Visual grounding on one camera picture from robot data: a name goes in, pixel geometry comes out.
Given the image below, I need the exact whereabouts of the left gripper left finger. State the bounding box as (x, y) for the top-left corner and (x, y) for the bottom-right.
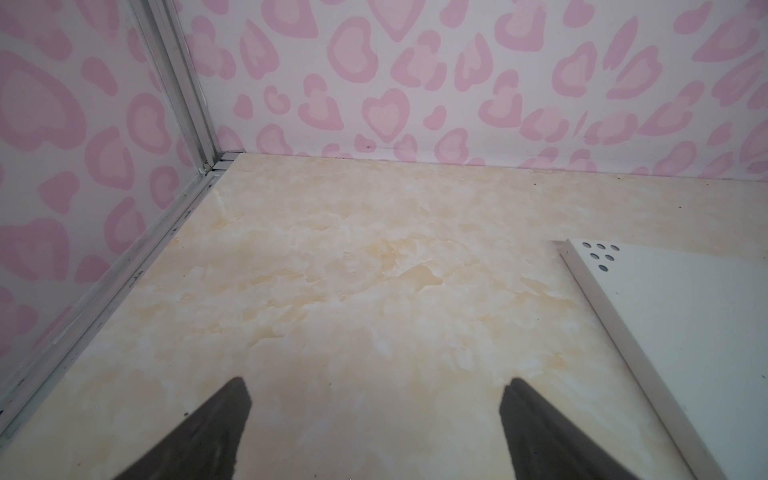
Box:
(117, 377), (252, 480)

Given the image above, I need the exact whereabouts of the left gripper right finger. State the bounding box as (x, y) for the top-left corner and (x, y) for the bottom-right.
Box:
(499, 378), (636, 479)

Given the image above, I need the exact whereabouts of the white black file folder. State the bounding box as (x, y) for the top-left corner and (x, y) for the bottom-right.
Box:
(559, 239), (767, 479)

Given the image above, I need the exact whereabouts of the left aluminium corner post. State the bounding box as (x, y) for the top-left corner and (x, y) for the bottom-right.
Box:
(126, 0), (221, 173)

